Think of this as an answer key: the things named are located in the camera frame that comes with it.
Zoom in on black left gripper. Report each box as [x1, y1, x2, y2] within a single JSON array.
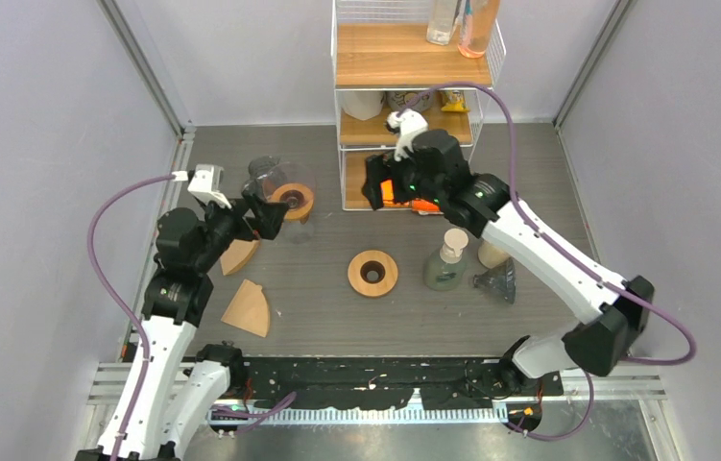
[[195, 188, 288, 271]]

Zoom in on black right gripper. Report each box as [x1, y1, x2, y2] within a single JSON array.
[[362, 146, 445, 210]]

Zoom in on wooden ring holder front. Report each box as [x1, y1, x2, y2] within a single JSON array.
[[269, 182, 315, 223]]

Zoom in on wooden ring holder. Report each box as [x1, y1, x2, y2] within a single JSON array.
[[269, 182, 315, 223], [348, 250, 399, 298]]

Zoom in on brown paper filter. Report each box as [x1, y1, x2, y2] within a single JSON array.
[[221, 279, 271, 338], [219, 240, 260, 276]]

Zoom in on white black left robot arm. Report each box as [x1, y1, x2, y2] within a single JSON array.
[[76, 192, 288, 460]]

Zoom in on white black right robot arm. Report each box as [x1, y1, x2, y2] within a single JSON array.
[[362, 129, 655, 395]]

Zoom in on dark transparent dripper cone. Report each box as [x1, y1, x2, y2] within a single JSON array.
[[472, 257, 517, 305]]

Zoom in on grey glass pitcher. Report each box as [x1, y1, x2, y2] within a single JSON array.
[[242, 156, 288, 202]]

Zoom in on clear glass carafe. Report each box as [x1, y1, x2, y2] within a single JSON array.
[[281, 217, 315, 245]]

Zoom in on orange printed snack box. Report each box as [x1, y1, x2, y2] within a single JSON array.
[[411, 199, 443, 216]]

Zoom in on white container on shelf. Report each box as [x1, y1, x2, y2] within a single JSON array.
[[338, 90, 386, 121]]

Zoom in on printed tin can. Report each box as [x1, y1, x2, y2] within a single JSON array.
[[386, 90, 436, 113]]

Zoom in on yellow snack packet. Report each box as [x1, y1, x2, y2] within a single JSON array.
[[440, 89, 469, 113]]

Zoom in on green soap pump bottle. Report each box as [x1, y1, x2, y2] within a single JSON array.
[[423, 229, 469, 291]]

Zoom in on cream lotion pump bottle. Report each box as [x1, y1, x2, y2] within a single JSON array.
[[477, 240, 511, 269]]

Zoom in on clear glass bottle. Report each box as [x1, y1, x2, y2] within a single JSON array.
[[425, 0, 462, 46]]

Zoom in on pink glass bottle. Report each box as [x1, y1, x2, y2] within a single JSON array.
[[457, 0, 501, 59]]

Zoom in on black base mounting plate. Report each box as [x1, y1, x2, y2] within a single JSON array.
[[223, 356, 564, 410]]

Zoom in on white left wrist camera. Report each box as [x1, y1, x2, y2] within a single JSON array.
[[171, 164, 232, 209]]

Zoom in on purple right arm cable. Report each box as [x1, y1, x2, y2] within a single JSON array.
[[397, 83, 698, 443]]

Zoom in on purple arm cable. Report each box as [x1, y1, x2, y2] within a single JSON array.
[[86, 175, 298, 461], [397, 83, 698, 443]]

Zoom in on wooden ring holder centre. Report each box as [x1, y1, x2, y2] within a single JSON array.
[[348, 250, 399, 298]]

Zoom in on white wire wooden shelf rack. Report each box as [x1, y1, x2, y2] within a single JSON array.
[[330, 1, 506, 211]]

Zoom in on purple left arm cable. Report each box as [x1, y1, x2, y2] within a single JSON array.
[[86, 175, 298, 461]]

